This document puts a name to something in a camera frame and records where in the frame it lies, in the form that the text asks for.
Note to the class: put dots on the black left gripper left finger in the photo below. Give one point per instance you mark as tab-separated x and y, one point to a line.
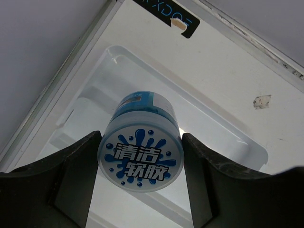
53	192

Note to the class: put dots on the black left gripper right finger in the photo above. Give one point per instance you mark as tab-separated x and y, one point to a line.
225	194

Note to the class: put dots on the blue cleaning gel jar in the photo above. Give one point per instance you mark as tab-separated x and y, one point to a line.
141	150

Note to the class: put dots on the small torn tape scrap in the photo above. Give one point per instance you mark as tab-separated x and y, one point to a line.
262	102

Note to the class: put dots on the white compartment tray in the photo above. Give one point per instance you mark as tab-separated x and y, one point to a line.
88	104

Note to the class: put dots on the black logo sticker left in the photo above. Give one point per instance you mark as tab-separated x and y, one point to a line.
172	14

